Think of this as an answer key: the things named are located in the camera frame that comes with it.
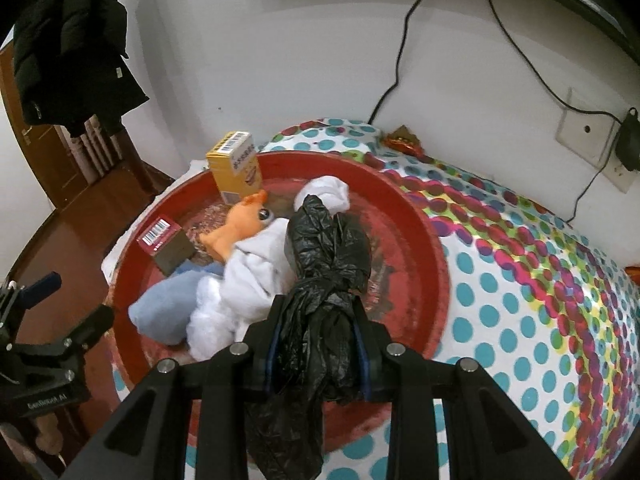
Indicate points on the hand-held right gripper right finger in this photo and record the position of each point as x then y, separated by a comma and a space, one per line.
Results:
365, 375

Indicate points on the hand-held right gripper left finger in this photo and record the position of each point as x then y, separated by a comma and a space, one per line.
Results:
269, 370

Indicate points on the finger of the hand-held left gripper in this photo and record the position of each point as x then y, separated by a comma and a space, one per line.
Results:
85, 332
42, 285

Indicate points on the white plastic bag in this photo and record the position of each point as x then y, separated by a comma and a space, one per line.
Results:
215, 325

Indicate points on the black plastic bag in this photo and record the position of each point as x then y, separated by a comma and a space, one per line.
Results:
320, 310

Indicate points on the light blue sock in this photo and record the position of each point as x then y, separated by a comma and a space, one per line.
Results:
165, 310

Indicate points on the dark red barcode box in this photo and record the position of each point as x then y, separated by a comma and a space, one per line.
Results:
165, 245

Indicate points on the round red tray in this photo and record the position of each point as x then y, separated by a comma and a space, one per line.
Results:
400, 260

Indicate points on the orange toy figure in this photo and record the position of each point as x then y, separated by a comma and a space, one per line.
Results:
235, 230

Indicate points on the knotted white sock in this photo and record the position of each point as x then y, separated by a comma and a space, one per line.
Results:
322, 195

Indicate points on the yellow box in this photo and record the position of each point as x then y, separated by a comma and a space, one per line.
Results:
235, 170

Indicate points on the person's left hand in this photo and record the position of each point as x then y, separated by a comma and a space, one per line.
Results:
48, 435

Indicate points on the wooden door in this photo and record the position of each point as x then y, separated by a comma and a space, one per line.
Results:
35, 160

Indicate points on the wooden chair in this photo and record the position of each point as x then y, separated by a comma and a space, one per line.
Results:
100, 150

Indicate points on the polka dot tablecloth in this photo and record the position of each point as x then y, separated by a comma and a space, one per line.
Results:
525, 310

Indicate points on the black jacket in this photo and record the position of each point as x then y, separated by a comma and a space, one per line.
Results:
70, 50

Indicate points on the red snack wrapper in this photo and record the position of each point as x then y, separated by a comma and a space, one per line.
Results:
402, 140

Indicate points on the black power adapter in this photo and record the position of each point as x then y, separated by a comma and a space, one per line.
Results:
630, 140

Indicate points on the white single wall socket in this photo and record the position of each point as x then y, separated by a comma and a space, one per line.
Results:
585, 130

